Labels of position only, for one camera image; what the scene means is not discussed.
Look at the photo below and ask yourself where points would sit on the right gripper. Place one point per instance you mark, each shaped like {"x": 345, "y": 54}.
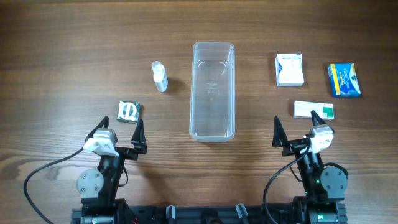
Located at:
{"x": 298, "y": 145}

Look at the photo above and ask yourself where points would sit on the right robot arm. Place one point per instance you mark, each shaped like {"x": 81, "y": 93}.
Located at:
{"x": 324, "y": 183}

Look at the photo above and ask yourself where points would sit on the green Zam-Buk ointment box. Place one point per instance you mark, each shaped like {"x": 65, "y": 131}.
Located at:
{"x": 128, "y": 112}

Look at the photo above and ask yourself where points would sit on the white green medicine box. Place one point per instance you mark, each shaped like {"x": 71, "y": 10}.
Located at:
{"x": 303, "y": 109}

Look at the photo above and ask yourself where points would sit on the clear plastic container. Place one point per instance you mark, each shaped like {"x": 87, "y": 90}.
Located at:
{"x": 212, "y": 101}

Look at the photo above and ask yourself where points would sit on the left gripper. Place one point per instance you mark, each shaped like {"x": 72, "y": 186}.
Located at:
{"x": 125, "y": 152}

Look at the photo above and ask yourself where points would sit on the white spray bottle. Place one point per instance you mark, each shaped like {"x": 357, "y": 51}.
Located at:
{"x": 160, "y": 77}

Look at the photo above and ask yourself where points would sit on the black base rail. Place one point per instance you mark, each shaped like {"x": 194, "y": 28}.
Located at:
{"x": 205, "y": 214}

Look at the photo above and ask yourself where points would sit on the blue VapoDrops box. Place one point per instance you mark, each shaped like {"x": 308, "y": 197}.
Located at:
{"x": 344, "y": 81}

